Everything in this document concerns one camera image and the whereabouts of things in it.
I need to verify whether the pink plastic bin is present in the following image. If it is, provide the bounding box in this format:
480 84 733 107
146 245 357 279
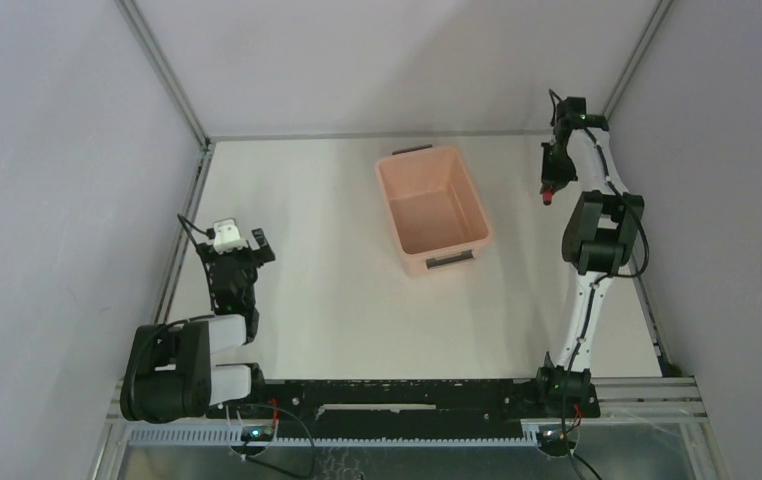
375 145 493 277

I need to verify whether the perforated metal cable tray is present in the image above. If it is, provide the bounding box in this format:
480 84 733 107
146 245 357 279
127 424 540 447

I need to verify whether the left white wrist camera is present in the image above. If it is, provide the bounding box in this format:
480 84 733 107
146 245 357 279
212 218 249 254

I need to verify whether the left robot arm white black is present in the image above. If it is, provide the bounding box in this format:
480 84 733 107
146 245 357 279
120 222 276 424

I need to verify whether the controller circuit board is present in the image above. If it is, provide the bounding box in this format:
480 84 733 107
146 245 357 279
241 426 275 443
536 429 576 458

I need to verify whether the left controller circuit board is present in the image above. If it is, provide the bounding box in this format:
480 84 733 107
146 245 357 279
241 426 275 443

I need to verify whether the black cable left base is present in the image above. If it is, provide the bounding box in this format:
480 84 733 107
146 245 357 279
225 402 318 480

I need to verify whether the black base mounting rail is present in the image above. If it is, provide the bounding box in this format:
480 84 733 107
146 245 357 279
206 379 601 438

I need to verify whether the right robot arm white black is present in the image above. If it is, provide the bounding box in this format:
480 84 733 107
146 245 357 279
534 92 649 420

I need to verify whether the right controller circuit board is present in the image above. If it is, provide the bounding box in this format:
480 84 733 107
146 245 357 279
536 429 576 458

